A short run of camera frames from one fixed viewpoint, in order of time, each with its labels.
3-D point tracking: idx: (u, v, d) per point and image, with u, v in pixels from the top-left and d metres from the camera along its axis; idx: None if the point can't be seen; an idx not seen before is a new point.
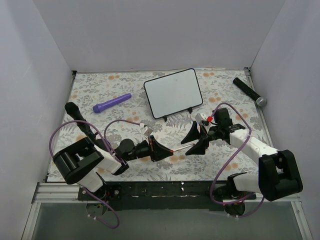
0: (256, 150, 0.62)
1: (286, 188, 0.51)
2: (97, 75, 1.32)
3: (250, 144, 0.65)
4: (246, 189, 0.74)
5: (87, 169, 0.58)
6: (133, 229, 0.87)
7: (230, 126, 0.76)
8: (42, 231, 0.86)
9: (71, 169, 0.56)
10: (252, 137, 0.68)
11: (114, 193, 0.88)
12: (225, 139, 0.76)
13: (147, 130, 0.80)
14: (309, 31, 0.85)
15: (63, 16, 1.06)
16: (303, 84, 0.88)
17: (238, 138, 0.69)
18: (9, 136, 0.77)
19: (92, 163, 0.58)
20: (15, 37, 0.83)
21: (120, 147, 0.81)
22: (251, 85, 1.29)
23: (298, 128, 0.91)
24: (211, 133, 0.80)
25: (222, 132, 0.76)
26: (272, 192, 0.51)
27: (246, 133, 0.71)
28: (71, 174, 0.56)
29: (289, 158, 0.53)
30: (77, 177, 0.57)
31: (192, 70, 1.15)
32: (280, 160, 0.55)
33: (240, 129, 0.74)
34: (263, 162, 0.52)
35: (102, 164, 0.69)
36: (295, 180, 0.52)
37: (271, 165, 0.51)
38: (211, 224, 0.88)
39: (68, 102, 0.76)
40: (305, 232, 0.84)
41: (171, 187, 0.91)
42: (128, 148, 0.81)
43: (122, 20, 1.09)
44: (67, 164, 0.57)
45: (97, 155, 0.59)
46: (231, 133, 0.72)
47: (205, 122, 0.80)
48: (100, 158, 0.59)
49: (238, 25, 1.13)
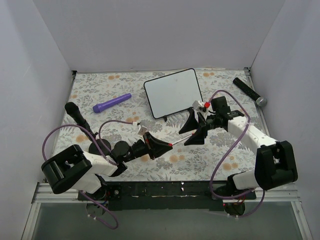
0: (255, 140, 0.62)
1: (281, 178, 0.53)
2: (97, 75, 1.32)
3: (250, 134, 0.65)
4: (244, 186, 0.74)
5: (75, 179, 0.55)
6: (134, 229, 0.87)
7: (228, 112, 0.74)
8: (42, 231, 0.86)
9: (58, 179, 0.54)
10: (251, 126, 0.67)
11: (114, 193, 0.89)
12: (222, 125, 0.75)
13: (141, 129, 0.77)
14: (309, 31, 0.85)
15: (63, 16, 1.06)
16: (303, 84, 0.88)
17: (236, 126, 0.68)
18: (9, 135, 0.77)
19: (78, 173, 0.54)
20: (14, 37, 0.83)
21: (115, 149, 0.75)
22: (251, 85, 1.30)
23: (298, 128, 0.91)
24: (209, 122, 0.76)
25: (220, 119, 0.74)
26: (269, 182, 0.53)
27: (245, 121, 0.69)
28: (58, 184, 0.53)
29: (287, 149, 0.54)
30: (65, 187, 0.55)
31: (192, 70, 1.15)
32: (277, 150, 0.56)
33: (238, 116, 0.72)
34: (261, 152, 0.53)
35: (95, 169, 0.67)
36: (290, 171, 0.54)
37: (269, 156, 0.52)
38: (211, 224, 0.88)
39: (68, 102, 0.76)
40: (305, 232, 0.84)
41: (171, 187, 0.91)
42: (123, 150, 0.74)
43: (122, 20, 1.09)
44: (54, 173, 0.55)
45: (84, 163, 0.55)
46: (230, 120, 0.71)
47: (203, 108, 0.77)
48: (88, 167, 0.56)
49: (238, 24, 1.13)
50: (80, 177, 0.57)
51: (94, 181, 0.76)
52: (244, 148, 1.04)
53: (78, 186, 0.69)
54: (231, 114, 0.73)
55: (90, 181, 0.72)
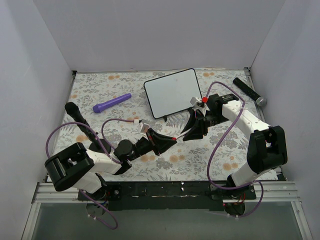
0: (249, 125, 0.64)
1: (272, 161, 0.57)
2: (97, 75, 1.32)
3: (243, 118, 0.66)
4: (242, 182, 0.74)
5: (77, 177, 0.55)
6: (134, 230, 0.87)
7: (222, 96, 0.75)
8: (41, 231, 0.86)
9: (61, 176, 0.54)
10: (245, 110, 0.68)
11: (114, 193, 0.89)
12: (218, 109, 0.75)
13: (143, 127, 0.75)
14: (310, 31, 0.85)
15: (63, 16, 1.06)
16: (303, 84, 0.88)
17: (231, 111, 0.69)
18: (9, 135, 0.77)
19: (81, 170, 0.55)
20: (14, 38, 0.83)
21: (118, 149, 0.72)
22: (251, 85, 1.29)
23: (298, 129, 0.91)
24: (208, 118, 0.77)
25: (215, 103, 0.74)
26: (260, 165, 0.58)
27: (240, 105, 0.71)
28: (60, 182, 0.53)
29: (279, 133, 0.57)
30: (67, 184, 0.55)
31: (192, 70, 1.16)
32: (270, 135, 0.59)
33: (233, 100, 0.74)
34: (254, 137, 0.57)
35: (98, 168, 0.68)
36: (281, 154, 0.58)
37: (261, 140, 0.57)
38: (211, 224, 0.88)
39: (68, 102, 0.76)
40: (305, 232, 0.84)
41: (171, 187, 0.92)
42: (126, 149, 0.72)
43: (122, 20, 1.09)
44: (57, 170, 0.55)
45: (87, 162, 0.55)
46: (224, 105, 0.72)
47: (201, 103, 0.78)
48: (90, 166, 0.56)
49: (238, 24, 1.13)
50: (81, 176, 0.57)
51: (95, 181, 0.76)
52: (244, 148, 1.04)
53: (78, 185, 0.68)
54: (226, 98, 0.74)
55: (91, 180, 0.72)
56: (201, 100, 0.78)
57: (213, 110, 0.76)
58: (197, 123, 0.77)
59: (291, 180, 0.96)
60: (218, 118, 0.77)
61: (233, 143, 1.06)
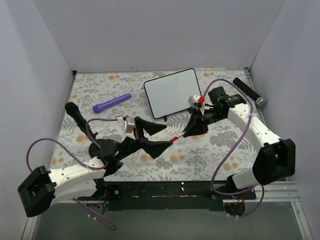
0: (258, 135, 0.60)
1: (280, 174, 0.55)
2: (97, 75, 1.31)
3: (252, 128, 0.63)
4: (244, 185, 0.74)
5: (44, 203, 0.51)
6: (134, 229, 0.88)
7: (229, 98, 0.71)
8: (41, 231, 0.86)
9: (28, 205, 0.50)
10: (253, 117, 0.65)
11: (114, 193, 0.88)
12: (223, 112, 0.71)
13: (128, 127, 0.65)
14: (310, 30, 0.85)
15: (63, 16, 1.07)
16: (303, 84, 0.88)
17: (239, 117, 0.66)
18: (9, 135, 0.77)
19: (43, 198, 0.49)
20: (14, 37, 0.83)
21: (101, 151, 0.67)
22: (251, 85, 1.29)
23: (298, 128, 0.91)
24: (208, 115, 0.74)
25: (220, 105, 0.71)
26: (268, 179, 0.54)
27: (248, 110, 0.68)
28: (29, 211, 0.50)
29: (290, 147, 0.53)
30: (38, 210, 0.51)
31: (193, 70, 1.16)
32: (279, 147, 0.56)
33: (240, 103, 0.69)
34: (265, 152, 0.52)
35: (72, 184, 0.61)
36: (289, 168, 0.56)
37: (272, 155, 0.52)
38: (211, 224, 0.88)
39: (69, 102, 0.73)
40: (305, 232, 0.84)
41: (171, 187, 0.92)
42: (108, 151, 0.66)
43: (122, 20, 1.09)
44: (25, 198, 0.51)
45: (47, 189, 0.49)
46: (231, 108, 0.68)
47: (198, 103, 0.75)
48: (53, 191, 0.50)
49: (238, 24, 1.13)
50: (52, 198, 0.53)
51: (85, 187, 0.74)
52: (244, 148, 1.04)
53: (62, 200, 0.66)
54: (232, 100, 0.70)
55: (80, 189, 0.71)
56: (198, 101, 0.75)
57: (218, 112, 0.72)
58: (195, 121, 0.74)
59: (291, 180, 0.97)
60: (219, 117, 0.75)
61: (233, 143, 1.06)
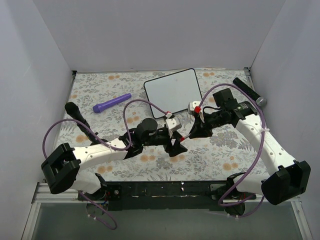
0: (271, 156, 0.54)
1: (290, 194, 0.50)
2: (97, 75, 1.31)
3: (265, 146, 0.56)
4: (246, 189, 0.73)
5: (68, 180, 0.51)
6: (134, 229, 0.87)
7: (239, 107, 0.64)
8: (41, 231, 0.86)
9: (51, 182, 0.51)
10: (266, 132, 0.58)
11: (114, 193, 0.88)
12: (230, 120, 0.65)
13: (176, 125, 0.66)
14: (310, 30, 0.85)
15: (63, 16, 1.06)
16: (303, 84, 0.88)
17: (250, 131, 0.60)
18: (9, 136, 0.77)
19: (67, 174, 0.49)
20: (14, 37, 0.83)
21: (144, 124, 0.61)
22: (251, 85, 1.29)
23: (298, 129, 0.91)
24: (210, 121, 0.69)
25: (229, 113, 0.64)
26: (277, 199, 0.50)
27: (259, 123, 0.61)
28: (54, 186, 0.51)
29: (305, 169, 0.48)
30: (63, 187, 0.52)
31: (193, 70, 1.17)
32: (292, 167, 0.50)
33: (250, 114, 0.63)
34: (278, 177, 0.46)
35: (94, 163, 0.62)
36: (300, 189, 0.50)
37: (286, 180, 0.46)
38: (211, 224, 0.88)
39: (69, 102, 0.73)
40: (305, 232, 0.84)
41: (171, 187, 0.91)
42: (152, 126, 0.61)
43: (122, 20, 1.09)
44: (50, 175, 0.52)
45: (71, 166, 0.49)
46: (241, 121, 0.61)
47: (194, 112, 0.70)
48: (77, 168, 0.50)
49: (238, 24, 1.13)
50: (75, 176, 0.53)
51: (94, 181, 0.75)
52: (244, 148, 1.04)
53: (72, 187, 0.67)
54: (242, 109, 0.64)
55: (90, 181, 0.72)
56: (193, 110, 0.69)
57: (222, 119, 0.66)
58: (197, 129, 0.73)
59: None
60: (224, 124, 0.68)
61: (233, 143, 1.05)
